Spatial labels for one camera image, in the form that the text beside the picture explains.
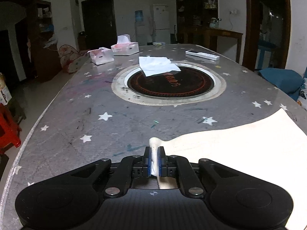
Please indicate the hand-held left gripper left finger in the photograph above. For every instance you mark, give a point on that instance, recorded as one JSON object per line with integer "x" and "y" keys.
{"x": 149, "y": 159}

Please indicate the wooden side table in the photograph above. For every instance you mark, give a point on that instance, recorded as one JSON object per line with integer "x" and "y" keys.
{"x": 223, "y": 32}

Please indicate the pink white tissue box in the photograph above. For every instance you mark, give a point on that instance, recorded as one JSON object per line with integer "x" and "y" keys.
{"x": 124, "y": 49}

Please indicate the blue sofa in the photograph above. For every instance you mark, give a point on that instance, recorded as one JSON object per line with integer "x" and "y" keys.
{"x": 280, "y": 77}

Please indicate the round built-in hotplate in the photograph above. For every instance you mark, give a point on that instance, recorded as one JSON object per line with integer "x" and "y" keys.
{"x": 172, "y": 88}

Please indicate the dark wooden shelf cabinet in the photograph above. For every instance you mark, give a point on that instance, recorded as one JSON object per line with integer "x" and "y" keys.
{"x": 191, "y": 4}

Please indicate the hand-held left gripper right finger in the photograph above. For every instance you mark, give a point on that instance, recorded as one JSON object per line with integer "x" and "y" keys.
{"x": 160, "y": 160}

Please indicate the patterned pillow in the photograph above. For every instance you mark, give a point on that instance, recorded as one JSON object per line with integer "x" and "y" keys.
{"x": 303, "y": 93}

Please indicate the cream garment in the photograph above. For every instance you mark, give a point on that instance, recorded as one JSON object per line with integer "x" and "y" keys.
{"x": 239, "y": 143}

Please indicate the white fridge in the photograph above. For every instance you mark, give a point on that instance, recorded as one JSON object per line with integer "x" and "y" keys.
{"x": 161, "y": 21}

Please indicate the wooden door frame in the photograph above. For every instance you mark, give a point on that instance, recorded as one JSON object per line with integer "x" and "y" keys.
{"x": 249, "y": 28}

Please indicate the blue small table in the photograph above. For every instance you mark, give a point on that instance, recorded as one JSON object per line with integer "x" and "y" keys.
{"x": 263, "y": 44}

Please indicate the white remote control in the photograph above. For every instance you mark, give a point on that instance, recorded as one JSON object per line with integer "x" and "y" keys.
{"x": 202, "y": 55}

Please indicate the blue water bottle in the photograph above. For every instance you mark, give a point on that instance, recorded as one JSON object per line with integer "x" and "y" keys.
{"x": 138, "y": 16}

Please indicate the white paper tissue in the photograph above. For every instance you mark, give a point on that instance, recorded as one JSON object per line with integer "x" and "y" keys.
{"x": 156, "y": 66}

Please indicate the white water dispenser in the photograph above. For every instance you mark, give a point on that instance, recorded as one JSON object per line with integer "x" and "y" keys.
{"x": 141, "y": 34}

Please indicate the red plastic stool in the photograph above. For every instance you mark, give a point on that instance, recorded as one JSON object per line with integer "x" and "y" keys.
{"x": 7, "y": 124}

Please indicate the white paper bag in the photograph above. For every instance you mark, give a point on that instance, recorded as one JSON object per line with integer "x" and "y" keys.
{"x": 4, "y": 91}

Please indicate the small flat packet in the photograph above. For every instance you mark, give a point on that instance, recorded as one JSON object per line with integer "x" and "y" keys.
{"x": 158, "y": 43}

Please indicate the white wall socket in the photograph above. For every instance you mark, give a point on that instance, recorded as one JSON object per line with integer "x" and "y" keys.
{"x": 233, "y": 12}

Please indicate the dark wooden door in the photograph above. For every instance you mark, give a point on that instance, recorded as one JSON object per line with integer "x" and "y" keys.
{"x": 98, "y": 21}

